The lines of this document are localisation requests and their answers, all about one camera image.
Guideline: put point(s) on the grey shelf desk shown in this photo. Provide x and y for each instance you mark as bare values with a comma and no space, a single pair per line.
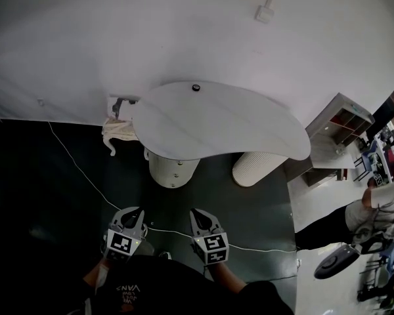
325,143

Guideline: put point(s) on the white sneaker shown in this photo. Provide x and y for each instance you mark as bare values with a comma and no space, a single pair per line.
144,230
164,255

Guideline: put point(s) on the white wall socket box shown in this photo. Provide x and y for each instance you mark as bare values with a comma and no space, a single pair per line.
264,13

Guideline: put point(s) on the person's left forearm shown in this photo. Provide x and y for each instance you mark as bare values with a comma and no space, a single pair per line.
95,272

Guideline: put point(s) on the blue chair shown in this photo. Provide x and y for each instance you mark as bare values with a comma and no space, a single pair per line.
369,153

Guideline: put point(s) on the white curved desk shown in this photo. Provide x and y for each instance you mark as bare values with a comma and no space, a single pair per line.
216,120

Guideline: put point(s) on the grey trouser leg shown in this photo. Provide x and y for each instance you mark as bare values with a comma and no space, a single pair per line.
146,248

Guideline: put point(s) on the small round wall fitting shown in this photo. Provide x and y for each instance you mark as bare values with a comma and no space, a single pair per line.
40,102

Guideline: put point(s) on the person's right forearm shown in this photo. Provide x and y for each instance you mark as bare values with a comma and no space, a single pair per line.
228,277

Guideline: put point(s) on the small black round puck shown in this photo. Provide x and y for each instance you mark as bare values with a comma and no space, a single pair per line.
196,87

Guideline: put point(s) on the white carved stool cream cushion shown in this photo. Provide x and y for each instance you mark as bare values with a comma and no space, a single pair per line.
119,130

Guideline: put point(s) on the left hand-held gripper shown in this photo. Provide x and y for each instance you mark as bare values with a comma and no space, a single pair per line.
119,244

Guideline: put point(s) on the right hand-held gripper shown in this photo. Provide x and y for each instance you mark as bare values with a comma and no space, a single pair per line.
215,246

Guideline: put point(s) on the person's black shirt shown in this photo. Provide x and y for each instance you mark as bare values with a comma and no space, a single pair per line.
170,290

